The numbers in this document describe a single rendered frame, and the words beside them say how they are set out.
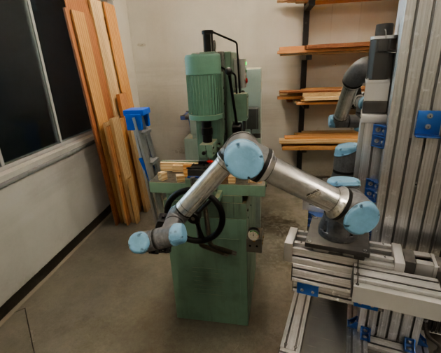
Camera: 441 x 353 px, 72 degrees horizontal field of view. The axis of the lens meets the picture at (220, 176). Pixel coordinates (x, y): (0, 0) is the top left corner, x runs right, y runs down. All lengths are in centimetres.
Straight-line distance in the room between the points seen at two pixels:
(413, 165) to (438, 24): 47
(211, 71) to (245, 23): 246
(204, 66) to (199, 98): 14
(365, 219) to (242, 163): 43
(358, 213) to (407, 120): 42
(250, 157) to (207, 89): 68
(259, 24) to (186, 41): 88
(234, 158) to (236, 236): 79
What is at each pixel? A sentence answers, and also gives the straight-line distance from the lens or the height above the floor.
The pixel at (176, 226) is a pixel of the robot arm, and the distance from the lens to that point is 108.
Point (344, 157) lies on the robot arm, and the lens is 164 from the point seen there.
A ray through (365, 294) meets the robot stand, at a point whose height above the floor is 70.
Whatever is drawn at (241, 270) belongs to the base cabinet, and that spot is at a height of 39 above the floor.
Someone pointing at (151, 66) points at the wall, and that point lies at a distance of 415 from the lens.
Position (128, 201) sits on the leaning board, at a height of 24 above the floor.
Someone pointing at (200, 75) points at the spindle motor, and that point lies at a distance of 150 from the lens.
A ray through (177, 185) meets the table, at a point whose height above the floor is 88.
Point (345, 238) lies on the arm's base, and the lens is 124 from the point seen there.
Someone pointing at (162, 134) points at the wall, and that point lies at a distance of 423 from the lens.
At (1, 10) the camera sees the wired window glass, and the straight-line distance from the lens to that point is 266.
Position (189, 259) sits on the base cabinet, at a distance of 178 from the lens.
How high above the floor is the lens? 146
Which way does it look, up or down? 20 degrees down
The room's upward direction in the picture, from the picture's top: 3 degrees counter-clockwise
